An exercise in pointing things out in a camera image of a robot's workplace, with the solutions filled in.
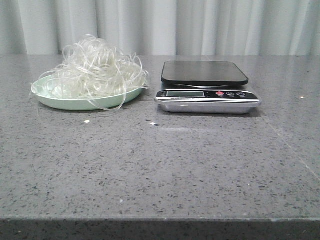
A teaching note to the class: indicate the white vermicelli noodle bundle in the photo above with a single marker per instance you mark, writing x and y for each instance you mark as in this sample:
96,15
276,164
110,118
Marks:
93,69

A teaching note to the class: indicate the black silver kitchen scale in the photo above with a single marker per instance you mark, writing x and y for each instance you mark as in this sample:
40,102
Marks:
205,87

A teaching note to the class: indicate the light green round plate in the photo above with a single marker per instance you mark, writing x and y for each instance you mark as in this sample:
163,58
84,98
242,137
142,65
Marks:
43,96

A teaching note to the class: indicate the white pleated curtain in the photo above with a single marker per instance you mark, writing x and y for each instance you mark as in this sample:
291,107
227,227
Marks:
164,27

